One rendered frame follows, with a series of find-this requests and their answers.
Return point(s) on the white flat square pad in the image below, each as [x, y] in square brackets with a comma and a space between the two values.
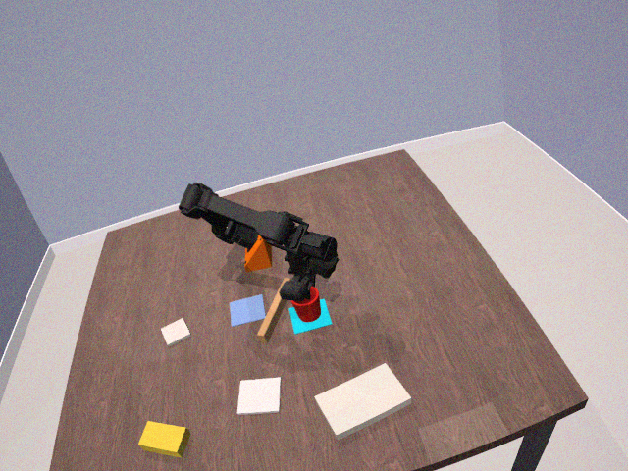
[259, 396]

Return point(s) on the yellow rectangular block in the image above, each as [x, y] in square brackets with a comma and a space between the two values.
[164, 439]

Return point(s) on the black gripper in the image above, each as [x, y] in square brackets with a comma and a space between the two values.
[299, 287]

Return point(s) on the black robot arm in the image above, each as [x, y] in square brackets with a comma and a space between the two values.
[240, 224]

